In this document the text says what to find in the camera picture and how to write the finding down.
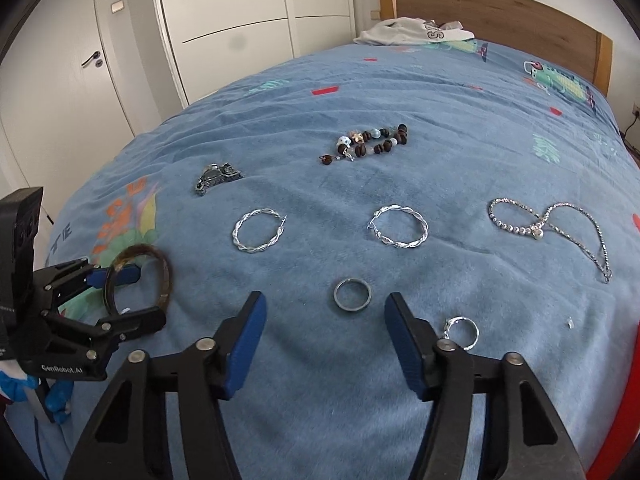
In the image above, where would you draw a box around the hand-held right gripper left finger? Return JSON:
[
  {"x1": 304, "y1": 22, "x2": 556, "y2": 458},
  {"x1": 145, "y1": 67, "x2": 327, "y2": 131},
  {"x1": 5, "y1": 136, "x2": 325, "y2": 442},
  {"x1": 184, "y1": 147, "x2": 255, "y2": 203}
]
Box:
[{"x1": 62, "y1": 290, "x2": 268, "y2": 480}]

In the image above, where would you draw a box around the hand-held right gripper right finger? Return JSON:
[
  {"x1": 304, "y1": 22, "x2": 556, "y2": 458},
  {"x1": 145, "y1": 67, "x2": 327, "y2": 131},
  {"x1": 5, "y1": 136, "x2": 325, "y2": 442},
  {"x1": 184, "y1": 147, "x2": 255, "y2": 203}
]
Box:
[{"x1": 384, "y1": 291, "x2": 588, "y2": 480}]

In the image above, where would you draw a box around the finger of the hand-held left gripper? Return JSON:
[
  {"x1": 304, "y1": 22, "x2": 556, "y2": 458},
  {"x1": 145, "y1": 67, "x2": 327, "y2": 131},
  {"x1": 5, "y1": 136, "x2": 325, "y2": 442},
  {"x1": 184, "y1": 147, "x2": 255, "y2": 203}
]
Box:
[
  {"x1": 33, "y1": 257, "x2": 142, "y2": 311},
  {"x1": 40, "y1": 306, "x2": 167, "y2": 361}
]

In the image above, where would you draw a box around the brown amber bangle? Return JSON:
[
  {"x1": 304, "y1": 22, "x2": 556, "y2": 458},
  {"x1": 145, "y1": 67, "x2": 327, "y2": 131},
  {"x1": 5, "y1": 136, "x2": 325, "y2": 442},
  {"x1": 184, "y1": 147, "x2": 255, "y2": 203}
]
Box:
[{"x1": 103, "y1": 243, "x2": 173, "y2": 313}]

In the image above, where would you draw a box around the dark grey ring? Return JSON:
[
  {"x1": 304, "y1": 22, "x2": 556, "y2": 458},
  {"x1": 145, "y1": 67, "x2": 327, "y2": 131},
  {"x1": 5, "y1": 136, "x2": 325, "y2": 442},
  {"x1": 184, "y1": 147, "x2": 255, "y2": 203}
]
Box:
[{"x1": 333, "y1": 278, "x2": 373, "y2": 312}]

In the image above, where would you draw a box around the silver ring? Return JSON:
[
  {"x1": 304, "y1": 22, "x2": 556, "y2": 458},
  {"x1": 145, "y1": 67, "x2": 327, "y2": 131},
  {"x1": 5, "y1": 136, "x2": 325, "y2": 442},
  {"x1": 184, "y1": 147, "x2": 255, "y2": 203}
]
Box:
[{"x1": 442, "y1": 316, "x2": 480, "y2": 351}]

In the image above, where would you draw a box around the twisted silver hoop earring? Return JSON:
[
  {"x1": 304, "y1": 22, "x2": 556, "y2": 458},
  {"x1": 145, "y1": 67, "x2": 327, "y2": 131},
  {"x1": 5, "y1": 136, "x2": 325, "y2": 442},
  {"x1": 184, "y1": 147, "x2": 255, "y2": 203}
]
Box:
[
  {"x1": 231, "y1": 208, "x2": 288, "y2": 254},
  {"x1": 367, "y1": 204, "x2": 430, "y2": 249}
]

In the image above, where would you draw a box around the silver chain necklace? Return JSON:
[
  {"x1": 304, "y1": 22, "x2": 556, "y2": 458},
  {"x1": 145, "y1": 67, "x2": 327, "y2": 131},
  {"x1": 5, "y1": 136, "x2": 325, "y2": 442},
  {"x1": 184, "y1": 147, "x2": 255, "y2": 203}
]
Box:
[{"x1": 487, "y1": 197, "x2": 613, "y2": 285}]

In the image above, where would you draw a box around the brown and white beaded bracelet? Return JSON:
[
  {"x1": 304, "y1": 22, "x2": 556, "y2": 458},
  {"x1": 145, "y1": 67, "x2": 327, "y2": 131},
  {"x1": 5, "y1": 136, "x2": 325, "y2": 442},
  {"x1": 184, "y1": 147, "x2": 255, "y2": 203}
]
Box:
[{"x1": 318, "y1": 124, "x2": 411, "y2": 166}]

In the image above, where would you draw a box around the person's left hand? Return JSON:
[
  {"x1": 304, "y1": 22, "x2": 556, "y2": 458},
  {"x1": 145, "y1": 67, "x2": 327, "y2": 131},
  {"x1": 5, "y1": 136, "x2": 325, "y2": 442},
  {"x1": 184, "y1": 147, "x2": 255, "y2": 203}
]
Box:
[{"x1": 0, "y1": 360, "x2": 76, "y2": 426}]

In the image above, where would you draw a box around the blue printed blanket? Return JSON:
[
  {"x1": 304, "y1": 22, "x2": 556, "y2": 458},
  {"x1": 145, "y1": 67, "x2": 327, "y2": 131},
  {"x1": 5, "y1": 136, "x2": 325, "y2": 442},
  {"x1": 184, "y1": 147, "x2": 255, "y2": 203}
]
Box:
[{"x1": 0, "y1": 40, "x2": 640, "y2": 480}]

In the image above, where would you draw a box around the white door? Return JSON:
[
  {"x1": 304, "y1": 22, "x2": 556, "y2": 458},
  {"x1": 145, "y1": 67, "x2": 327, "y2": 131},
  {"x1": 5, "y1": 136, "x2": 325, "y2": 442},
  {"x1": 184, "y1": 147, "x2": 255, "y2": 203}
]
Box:
[{"x1": 0, "y1": 0, "x2": 188, "y2": 221}]

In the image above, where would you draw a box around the white wardrobe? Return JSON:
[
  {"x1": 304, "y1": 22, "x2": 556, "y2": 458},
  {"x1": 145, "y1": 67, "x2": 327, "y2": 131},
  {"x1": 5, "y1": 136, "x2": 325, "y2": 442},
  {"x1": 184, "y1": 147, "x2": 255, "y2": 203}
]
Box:
[{"x1": 150, "y1": 0, "x2": 356, "y2": 108}]

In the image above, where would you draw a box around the white garment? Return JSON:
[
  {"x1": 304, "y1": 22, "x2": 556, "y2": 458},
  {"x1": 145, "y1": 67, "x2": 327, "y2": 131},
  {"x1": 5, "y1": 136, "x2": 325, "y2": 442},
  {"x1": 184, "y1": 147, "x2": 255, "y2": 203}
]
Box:
[{"x1": 353, "y1": 17, "x2": 476, "y2": 47}]

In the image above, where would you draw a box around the wooden headboard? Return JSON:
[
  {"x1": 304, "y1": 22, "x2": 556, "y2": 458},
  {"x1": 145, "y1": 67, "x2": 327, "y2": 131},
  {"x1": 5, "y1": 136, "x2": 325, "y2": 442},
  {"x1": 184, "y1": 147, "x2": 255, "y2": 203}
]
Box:
[{"x1": 377, "y1": 0, "x2": 613, "y2": 98}]

